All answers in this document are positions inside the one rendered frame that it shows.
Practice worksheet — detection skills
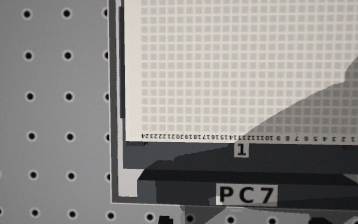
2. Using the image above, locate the white multi-well plate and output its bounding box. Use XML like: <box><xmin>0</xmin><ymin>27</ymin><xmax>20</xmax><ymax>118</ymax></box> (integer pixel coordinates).
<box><xmin>124</xmin><ymin>0</ymin><xmax>358</xmax><ymax>145</ymax></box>

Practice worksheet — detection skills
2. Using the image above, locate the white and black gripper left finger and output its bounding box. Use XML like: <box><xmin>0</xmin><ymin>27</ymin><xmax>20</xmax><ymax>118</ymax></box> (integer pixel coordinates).
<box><xmin>158</xmin><ymin>216</ymin><xmax>173</xmax><ymax>224</ymax></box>

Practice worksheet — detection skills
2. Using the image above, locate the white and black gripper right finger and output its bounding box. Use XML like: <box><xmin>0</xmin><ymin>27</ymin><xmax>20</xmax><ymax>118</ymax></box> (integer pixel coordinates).
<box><xmin>308</xmin><ymin>217</ymin><xmax>332</xmax><ymax>224</ymax></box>

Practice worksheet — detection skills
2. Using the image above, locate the grey plate carrier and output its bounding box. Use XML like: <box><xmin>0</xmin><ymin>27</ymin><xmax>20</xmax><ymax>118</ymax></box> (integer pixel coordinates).
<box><xmin>119</xmin><ymin>0</ymin><xmax>358</xmax><ymax>210</ymax></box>

